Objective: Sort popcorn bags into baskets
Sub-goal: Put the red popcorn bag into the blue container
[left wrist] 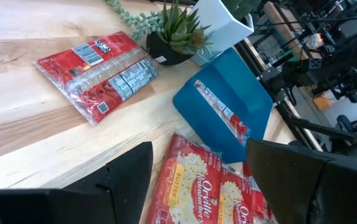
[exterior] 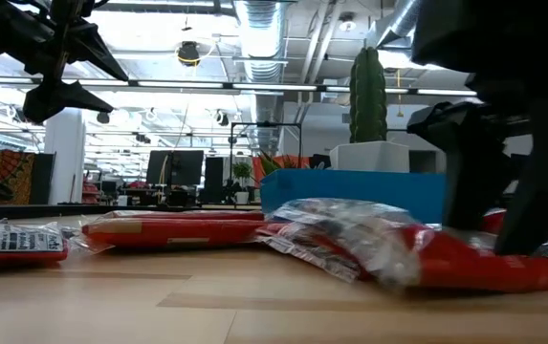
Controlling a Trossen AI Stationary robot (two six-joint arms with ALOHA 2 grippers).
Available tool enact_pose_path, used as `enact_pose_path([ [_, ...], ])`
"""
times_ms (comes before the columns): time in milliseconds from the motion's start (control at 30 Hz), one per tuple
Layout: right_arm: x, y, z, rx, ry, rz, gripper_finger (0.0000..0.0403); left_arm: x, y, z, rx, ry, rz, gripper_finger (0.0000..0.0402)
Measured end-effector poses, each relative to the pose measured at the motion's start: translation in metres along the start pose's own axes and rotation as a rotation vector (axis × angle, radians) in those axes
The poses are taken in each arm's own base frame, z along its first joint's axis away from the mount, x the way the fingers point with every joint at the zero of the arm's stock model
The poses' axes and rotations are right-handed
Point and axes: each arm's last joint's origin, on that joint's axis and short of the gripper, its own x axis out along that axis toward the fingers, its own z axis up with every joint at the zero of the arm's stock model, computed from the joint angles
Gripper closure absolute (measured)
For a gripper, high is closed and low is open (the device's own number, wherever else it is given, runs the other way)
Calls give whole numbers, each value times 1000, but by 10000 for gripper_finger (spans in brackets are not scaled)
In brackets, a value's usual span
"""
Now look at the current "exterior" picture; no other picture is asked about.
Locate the tall green cactus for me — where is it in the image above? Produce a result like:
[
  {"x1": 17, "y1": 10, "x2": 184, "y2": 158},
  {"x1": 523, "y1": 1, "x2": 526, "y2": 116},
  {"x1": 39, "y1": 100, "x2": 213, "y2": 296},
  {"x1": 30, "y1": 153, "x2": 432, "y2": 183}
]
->
[{"x1": 348, "y1": 46, "x2": 389, "y2": 144}]

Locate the long light bar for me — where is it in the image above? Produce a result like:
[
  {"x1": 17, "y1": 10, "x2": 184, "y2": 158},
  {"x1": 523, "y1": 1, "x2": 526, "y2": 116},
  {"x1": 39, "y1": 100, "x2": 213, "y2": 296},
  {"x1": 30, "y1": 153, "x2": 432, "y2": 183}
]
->
[{"x1": 0, "y1": 75, "x2": 478, "y2": 97}]

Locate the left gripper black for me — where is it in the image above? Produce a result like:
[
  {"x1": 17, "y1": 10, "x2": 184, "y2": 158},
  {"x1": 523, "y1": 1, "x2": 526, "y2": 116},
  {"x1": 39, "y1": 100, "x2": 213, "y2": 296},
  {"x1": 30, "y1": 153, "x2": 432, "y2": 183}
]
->
[{"x1": 0, "y1": 0, "x2": 129, "y2": 124}]

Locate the small plant in white pot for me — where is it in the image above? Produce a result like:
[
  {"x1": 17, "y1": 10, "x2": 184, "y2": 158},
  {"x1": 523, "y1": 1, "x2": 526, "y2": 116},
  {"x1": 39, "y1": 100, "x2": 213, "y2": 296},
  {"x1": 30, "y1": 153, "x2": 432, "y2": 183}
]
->
[{"x1": 231, "y1": 161, "x2": 254, "y2": 205}]

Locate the black tower speaker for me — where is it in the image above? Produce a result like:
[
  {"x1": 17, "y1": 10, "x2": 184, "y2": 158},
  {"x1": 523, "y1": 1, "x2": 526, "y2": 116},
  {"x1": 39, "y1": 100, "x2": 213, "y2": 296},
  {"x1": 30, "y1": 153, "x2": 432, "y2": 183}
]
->
[{"x1": 203, "y1": 156, "x2": 225, "y2": 204}]

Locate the spiky green aloe plant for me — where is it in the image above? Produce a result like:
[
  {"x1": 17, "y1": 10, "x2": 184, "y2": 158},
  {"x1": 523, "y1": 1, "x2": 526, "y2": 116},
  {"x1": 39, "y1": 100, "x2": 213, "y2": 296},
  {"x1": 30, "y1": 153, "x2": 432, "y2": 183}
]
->
[{"x1": 253, "y1": 150, "x2": 299, "y2": 188}]

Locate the black computer monitor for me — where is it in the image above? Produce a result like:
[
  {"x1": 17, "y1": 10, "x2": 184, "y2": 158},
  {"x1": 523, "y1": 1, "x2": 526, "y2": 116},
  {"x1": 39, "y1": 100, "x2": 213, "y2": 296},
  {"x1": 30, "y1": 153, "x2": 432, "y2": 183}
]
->
[{"x1": 145, "y1": 149, "x2": 206, "y2": 187}]

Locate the crinkled red popcorn bag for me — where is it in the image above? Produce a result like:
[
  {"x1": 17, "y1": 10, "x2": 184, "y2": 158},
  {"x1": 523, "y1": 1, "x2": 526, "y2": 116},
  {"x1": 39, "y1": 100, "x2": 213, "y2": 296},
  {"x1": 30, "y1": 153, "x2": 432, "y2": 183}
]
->
[{"x1": 253, "y1": 198, "x2": 548, "y2": 293}]

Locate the white round pillar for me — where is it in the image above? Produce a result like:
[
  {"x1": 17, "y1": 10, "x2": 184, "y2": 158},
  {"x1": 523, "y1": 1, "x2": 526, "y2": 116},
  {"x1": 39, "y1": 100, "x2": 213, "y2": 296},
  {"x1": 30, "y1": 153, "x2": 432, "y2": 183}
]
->
[{"x1": 43, "y1": 107, "x2": 87, "y2": 206}]

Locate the popcorn bag with white label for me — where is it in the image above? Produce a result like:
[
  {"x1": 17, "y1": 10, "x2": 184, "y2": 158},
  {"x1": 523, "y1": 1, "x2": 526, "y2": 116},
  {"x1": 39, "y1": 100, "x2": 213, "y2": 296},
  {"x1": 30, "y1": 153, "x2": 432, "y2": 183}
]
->
[{"x1": 0, "y1": 213, "x2": 112, "y2": 272}]

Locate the colourful patterned panel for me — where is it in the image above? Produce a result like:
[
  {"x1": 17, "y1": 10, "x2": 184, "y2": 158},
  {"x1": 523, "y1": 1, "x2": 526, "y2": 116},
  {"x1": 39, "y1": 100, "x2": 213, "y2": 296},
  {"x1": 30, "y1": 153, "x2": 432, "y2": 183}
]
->
[{"x1": 0, "y1": 149, "x2": 36, "y2": 205}]

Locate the blue plastic basket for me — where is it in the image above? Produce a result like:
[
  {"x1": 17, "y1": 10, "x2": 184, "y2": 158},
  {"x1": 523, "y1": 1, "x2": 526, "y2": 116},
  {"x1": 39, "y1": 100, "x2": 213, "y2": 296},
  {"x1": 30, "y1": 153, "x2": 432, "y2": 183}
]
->
[{"x1": 259, "y1": 168, "x2": 448, "y2": 226}]

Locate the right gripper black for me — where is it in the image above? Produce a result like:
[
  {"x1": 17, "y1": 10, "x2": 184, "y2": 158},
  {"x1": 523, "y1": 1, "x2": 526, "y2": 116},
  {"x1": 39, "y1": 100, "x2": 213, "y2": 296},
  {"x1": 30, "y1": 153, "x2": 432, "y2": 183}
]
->
[{"x1": 406, "y1": 0, "x2": 548, "y2": 230}]

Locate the black round ceiling fixture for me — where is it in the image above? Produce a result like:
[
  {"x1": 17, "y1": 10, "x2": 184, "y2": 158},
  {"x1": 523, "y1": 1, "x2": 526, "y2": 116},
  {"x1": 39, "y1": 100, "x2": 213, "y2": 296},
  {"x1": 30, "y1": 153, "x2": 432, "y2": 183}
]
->
[{"x1": 176, "y1": 40, "x2": 202, "y2": 68}]

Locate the silver ventilation duct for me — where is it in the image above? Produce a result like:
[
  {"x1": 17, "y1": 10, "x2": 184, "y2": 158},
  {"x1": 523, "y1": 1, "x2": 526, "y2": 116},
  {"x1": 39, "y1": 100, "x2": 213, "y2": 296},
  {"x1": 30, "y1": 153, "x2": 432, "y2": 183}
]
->
[{"x1": 232, "y1": 0, "x2": 288, "y2": 155}]

